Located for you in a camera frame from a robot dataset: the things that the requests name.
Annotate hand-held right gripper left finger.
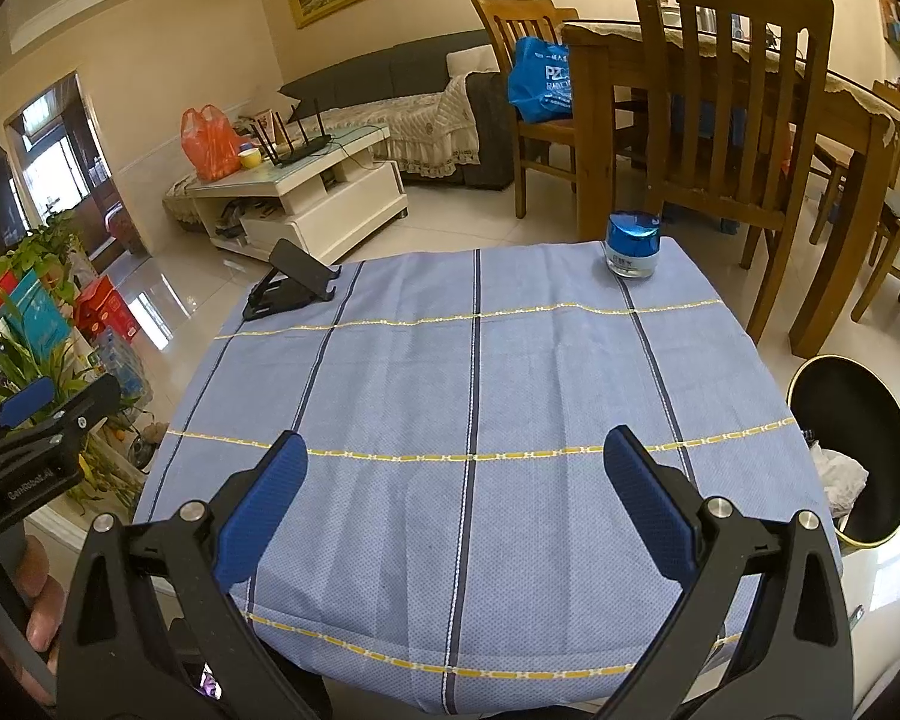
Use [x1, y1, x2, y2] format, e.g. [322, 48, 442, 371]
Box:
[56, 430, 331, 720]

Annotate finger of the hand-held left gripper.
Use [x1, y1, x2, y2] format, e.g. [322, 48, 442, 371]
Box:
[0, 376, 56, 445]
[0, 375, 122, 466]

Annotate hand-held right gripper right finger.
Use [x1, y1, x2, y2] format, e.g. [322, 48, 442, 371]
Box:
[604, 424, 856, 720]

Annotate white tissue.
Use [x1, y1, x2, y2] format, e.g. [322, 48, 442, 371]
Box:
[810, 446, 869, 515]

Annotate person's left hand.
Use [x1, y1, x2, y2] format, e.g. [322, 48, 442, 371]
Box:
[11, 536, 67, 653]

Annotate pack of water bottles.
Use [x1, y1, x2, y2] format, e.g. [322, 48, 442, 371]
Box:
[94, 330, 155, 406]

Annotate blue gift box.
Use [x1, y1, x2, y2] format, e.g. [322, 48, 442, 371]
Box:
[0, 270, 72, 361]

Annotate red gift boxes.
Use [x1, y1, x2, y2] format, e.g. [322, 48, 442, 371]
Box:
[75, 275, 142, 342]

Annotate green potted plant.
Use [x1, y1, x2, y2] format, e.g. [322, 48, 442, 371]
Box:
[0, 210, 151, 518]

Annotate blue checked tablecloth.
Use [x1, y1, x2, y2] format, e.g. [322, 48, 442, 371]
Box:
[131, 240, 845, 717]

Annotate black phone stand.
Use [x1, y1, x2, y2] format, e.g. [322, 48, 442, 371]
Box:
[241, 238, 342, 322]

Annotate blue-lidded glass jar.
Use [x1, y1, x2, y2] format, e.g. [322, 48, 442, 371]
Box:
[604, 211, 665, 282]

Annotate orange plastic bag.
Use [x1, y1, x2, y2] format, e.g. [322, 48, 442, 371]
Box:
[180, 105, 242, 182]

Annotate white coffee table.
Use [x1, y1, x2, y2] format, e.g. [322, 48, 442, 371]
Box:
[163, 124, 408, 265]

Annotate wooden dining table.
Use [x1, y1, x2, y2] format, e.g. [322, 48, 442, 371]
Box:
[562, 15, 900, 361]

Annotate black wifi router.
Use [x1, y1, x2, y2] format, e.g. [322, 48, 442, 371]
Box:
[255, 99, 333, 168]

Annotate beige lace sofa cover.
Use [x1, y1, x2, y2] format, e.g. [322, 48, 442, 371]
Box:
[307, 75, 481, 181]

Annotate blue shopping bag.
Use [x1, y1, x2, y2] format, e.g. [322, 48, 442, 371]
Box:
[508, 36, 575, 123]

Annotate lace dining table cloth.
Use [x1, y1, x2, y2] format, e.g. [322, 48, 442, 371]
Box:
[566, 15, 900, 151]

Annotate dark grey sofa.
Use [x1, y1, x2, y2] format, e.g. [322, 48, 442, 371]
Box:
[277, 30, 518, 192]

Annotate white sofa cushion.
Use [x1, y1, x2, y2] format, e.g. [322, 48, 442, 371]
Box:
[444, 45, 500, 76]

